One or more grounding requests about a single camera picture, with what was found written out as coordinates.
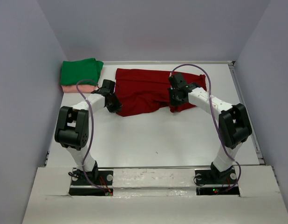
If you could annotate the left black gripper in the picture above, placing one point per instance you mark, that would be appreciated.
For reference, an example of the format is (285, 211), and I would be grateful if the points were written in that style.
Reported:
(117, 108)

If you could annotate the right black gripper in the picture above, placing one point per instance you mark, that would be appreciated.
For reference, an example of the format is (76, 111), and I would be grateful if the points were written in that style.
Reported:
(174, 102)

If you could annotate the red t shirt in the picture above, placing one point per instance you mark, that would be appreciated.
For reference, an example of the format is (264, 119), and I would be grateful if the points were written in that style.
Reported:
(144, 91)

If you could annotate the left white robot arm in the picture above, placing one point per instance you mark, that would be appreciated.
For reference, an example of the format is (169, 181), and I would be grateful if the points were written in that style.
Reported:
(75, 128)

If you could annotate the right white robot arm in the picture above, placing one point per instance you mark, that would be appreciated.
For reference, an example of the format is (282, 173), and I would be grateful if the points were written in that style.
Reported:
(231, 123)

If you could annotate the folded pink t shirt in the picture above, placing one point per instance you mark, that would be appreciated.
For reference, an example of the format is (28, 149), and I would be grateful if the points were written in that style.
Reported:
(84, 88)

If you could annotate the folded green t shirt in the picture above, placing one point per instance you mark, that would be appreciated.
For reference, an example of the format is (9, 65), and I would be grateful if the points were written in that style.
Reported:
(74, 71)

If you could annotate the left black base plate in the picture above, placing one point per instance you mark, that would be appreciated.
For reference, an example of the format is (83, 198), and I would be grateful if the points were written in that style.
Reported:
(80, 186)

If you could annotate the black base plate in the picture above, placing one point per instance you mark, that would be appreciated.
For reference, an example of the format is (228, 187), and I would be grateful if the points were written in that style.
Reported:
(209, 185)
(80, 186)

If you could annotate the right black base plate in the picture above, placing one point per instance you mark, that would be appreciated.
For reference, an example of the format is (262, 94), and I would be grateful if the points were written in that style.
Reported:
(209, 185)

